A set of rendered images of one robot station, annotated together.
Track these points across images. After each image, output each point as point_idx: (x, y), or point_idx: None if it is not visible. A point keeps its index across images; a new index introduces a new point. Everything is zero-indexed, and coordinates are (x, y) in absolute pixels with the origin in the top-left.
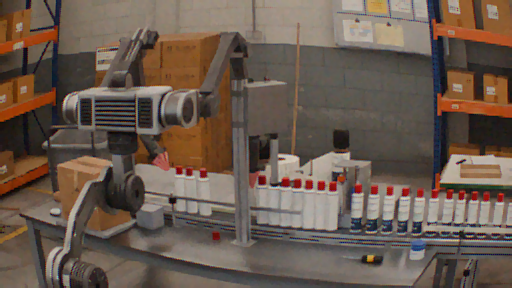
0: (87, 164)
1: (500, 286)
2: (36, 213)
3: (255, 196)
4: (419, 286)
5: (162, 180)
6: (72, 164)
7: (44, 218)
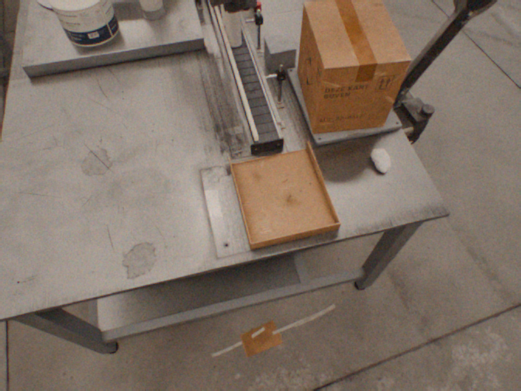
0: (357, 30)
1: (11, 45)
2: (412, 188)
3: (161, 6)
4: (3, 112)
5: (83, 188)
6: (381, 45)
7: (408, 160)
